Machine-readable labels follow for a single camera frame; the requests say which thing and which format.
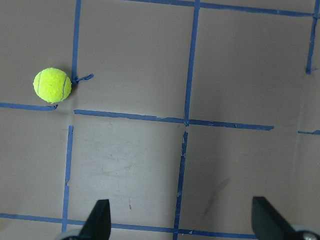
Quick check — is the tennis ball near torn tape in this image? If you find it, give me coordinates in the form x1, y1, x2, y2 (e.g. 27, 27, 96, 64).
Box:
33, 67, 72, 104

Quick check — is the brown paper table cover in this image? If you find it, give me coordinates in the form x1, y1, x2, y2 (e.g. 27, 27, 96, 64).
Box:
0, 0, 320, 240

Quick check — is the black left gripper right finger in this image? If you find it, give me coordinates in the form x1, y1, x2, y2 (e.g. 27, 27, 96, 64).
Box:
251, 196, 304, 240

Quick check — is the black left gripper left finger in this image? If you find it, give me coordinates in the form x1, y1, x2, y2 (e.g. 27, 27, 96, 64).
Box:
78, 199, 111, 240

